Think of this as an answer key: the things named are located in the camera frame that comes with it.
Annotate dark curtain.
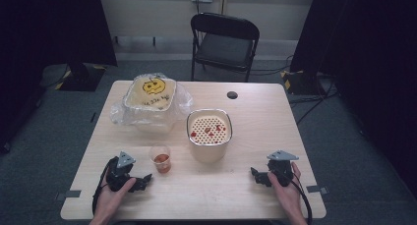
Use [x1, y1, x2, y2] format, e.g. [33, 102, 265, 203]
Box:
[0, 0, 118, 154]
[289, 0, 417, 199]

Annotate grey table edge bracket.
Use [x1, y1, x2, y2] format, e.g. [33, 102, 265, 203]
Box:
[54, 190, 83, 202]
[306, 185, 329, 196]

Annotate black folding chair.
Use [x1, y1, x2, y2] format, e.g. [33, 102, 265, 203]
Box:
[190, 12, 261, 84]

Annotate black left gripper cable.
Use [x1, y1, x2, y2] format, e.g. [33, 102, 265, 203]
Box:
[91, 157, 119, 216]

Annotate cream container with strainer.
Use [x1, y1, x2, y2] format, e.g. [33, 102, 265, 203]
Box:
[186, 108, 234, 164]

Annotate person's left hand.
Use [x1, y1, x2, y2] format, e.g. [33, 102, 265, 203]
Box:
[93, 177, 138, 219]

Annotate black stand base striped tape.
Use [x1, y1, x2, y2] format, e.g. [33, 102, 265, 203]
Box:
[53, 62, 108, 92]
[279, 69, 328, 96]

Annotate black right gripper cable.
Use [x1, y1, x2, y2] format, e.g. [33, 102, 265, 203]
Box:
[288, 172, 313, 225]

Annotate red food scraps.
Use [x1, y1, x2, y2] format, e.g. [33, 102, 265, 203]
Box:
[190, 124, 228, 144]

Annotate clear plastic cup red liquid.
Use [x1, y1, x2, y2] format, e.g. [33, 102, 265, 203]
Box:
[149, 144, 172, 175]

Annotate yellow smiley container in plastic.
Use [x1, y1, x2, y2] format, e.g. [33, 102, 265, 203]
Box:
[109, 72, 195, 135]

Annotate black floor cables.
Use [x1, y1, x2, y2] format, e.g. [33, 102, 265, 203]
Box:
[250, 54, 340, 125]

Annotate person's right hand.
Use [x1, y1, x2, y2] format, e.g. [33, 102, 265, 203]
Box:
[267, 161, 305, 218]

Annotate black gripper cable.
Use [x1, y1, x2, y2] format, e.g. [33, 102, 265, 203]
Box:
[288, 172, 313, 225]
[91, 157, 119, 216]

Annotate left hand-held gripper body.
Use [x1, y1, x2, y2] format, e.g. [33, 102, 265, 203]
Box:
[105, 150, 137, 193]

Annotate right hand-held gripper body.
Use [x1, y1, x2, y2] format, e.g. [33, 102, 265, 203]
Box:
[266, 149, 300, 188]

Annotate cream bin with smiley face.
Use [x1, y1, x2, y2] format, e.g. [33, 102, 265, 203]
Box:
[122, 75, 178, 134]

